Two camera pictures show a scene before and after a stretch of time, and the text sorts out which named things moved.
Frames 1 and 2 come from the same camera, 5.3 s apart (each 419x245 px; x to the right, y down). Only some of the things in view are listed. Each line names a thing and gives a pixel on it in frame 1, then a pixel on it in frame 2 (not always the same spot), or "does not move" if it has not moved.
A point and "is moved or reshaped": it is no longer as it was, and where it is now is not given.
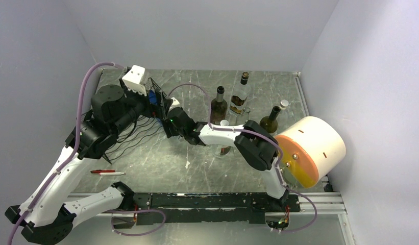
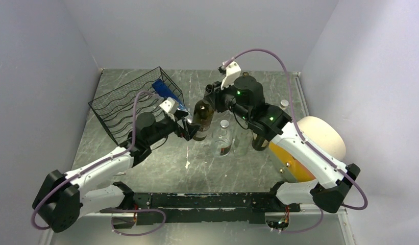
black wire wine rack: (150, 123) is moved or reshaped
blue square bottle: (152, 97) to (160, 87)
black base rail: (246, 207) does not move
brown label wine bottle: (218, 107) is moved or reshaped
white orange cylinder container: (313, 148) does not move
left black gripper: (151, 110) to (189, 128)
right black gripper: (167, 125) to (216, 95)
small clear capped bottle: (284, 112) does not move
